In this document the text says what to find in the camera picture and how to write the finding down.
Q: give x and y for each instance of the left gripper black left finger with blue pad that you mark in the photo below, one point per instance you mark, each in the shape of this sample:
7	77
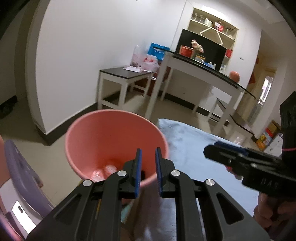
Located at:
92	211

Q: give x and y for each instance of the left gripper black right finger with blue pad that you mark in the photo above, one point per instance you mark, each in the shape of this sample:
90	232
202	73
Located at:
204	210

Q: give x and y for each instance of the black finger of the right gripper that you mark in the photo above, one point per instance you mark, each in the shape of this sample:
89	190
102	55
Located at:
223	156

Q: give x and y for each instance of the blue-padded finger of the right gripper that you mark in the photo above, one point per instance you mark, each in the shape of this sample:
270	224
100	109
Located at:
232	148

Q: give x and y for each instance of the pink plastic trash bucket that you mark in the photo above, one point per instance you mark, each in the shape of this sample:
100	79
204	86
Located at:
112	137

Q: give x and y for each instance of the person's right hand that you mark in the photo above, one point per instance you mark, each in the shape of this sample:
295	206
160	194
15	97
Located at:
271	212

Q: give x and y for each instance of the white purple drawing board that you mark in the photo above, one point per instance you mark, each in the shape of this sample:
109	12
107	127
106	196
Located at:
275	147

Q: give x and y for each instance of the right white black bench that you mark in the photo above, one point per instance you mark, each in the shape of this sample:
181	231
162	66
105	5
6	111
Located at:
237	123

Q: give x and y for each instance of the white black bench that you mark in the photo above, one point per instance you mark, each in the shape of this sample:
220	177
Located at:
237	123
125	78

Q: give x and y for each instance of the colourful cardboard box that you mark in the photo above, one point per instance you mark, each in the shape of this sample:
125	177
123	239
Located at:
268	135

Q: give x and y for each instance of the purple plastic stool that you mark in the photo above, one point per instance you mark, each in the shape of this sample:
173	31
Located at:
23	203

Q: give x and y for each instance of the orange pomelo fruit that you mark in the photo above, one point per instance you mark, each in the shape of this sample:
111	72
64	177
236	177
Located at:
234	75

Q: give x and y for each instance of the white table black glass top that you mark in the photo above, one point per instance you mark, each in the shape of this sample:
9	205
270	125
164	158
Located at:
206	74

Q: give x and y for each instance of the black television screen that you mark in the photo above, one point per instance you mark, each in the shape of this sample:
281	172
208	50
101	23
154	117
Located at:
213	52

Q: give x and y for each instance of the blue storage box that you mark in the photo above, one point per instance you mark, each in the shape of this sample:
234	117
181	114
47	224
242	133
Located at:
158	51

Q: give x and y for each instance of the papers on bench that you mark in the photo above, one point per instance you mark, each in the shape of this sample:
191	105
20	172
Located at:
133	69

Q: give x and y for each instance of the left white black bench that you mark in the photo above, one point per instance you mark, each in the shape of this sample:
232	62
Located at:
125	78

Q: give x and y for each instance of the clear plastic bag on bench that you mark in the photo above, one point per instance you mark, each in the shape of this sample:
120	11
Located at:
144	61

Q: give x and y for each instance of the white wall shelf unit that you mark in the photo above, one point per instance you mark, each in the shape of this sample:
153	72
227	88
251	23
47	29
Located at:
215	29

